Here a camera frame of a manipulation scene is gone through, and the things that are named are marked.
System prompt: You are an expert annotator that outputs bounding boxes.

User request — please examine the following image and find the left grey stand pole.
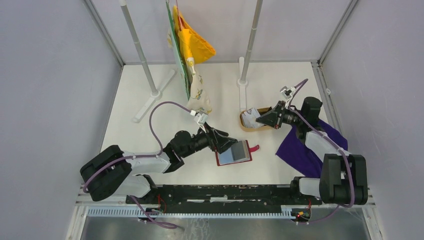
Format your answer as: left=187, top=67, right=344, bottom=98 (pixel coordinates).
left=119, top=0, right=176, bottom=123

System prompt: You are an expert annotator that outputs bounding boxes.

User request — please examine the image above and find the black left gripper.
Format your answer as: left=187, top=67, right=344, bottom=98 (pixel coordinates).
left=181, top=121, right=238, bottom=158

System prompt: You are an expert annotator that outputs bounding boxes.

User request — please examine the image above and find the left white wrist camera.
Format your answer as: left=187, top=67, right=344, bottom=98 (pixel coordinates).
left=190, top=110, right=209, bottom=132

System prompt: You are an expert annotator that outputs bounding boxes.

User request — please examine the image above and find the white toothed cable rail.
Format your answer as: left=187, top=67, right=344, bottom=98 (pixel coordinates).
left=87, top=206, right=296, bottom=220

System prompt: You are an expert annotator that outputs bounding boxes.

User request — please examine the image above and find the grey stand pole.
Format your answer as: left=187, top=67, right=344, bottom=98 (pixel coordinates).
left=236, top=0, right=263, bottom=112
left=119, top=0, right=176, bottom=123

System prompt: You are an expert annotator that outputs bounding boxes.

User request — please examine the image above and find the grey card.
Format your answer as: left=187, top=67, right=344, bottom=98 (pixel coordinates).
left=230, top=140, right=249, bottom=162

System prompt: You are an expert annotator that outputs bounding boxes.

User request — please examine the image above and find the cream patterned fabric bag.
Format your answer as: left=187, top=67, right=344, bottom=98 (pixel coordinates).
left=167, top=32, right=212, bottom=114

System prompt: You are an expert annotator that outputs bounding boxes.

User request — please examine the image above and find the silver VIP card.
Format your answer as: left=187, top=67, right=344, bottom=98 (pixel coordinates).
left=241, top=107, right=264, bottom=129

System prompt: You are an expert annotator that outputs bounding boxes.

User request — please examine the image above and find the purple cloth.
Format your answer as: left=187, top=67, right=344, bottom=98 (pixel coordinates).
left=275, top=119, right=348, bottom=178

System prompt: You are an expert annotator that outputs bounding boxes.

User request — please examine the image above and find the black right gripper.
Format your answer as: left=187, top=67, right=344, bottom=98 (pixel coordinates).
left=255, top=101, right=304, bottom=130

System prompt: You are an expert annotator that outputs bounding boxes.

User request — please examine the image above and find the red leather card holder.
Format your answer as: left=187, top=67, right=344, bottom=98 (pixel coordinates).
left=215, top=140, right=260, bottom=167

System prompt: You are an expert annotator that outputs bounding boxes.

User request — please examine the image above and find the right grey stand pole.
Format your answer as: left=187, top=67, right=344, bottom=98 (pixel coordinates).
left=236, top=0, right=263, bottom=112

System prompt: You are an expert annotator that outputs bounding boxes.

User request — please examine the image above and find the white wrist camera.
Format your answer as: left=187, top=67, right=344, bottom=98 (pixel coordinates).
left=280, top=86, right=297, bottom=108
left=190, top=110, right=209, bottom=132

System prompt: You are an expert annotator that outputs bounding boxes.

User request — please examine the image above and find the tan oval card tray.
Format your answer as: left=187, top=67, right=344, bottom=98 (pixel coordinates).
left=239, top=107, right=272, bottom=132

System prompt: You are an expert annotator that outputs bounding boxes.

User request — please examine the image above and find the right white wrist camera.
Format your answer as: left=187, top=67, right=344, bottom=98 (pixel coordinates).
left=280, top=86, right=297, bottom=108

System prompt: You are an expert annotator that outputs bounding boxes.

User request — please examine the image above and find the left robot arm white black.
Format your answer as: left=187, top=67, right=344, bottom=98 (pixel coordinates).
left=79, top=124, right=238, bottom=204

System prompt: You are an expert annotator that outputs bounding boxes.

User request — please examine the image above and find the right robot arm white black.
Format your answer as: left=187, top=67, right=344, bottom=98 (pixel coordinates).
left=255, top=96, right=369, bottom=207

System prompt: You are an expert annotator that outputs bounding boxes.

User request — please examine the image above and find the yellow cloth hanging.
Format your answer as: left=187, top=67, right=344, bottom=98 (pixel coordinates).
left=172, top=5, right=216, bottom=67

